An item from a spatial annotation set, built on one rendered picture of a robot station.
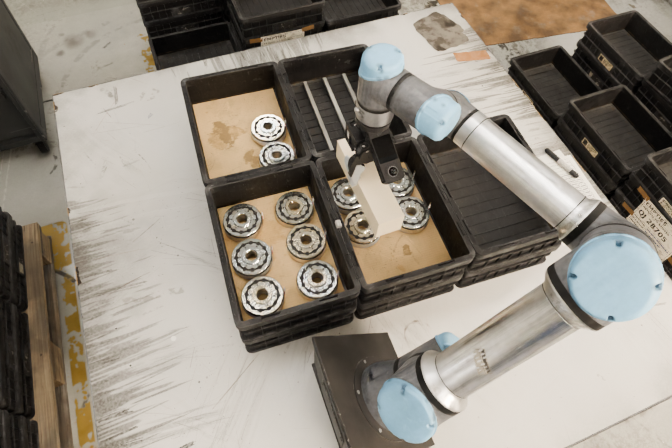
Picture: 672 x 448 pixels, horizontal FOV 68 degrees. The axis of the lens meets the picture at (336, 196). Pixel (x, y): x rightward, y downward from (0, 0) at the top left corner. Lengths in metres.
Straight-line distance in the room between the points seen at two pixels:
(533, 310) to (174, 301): 0.96
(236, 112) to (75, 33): 1.95
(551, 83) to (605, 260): 2.04
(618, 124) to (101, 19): 2.88
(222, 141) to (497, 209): 0.83
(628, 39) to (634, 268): 2.31
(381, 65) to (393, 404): 0.59
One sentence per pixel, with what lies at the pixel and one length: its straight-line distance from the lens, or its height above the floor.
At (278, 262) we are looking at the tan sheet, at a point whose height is 0.83.
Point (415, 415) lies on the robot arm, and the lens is 0.95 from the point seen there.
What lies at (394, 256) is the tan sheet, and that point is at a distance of 1.34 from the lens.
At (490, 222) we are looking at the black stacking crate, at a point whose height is 0.83.
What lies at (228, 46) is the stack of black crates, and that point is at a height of 0.27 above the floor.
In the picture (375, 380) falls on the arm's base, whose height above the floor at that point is 0.90.
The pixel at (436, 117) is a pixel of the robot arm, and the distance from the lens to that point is 0.84.
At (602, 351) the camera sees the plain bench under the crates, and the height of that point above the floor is 0.70.
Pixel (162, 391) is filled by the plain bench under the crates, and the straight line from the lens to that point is 1.40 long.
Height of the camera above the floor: 2.03
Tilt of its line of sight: 58 degrees down
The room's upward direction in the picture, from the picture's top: 4 degrees clockwise
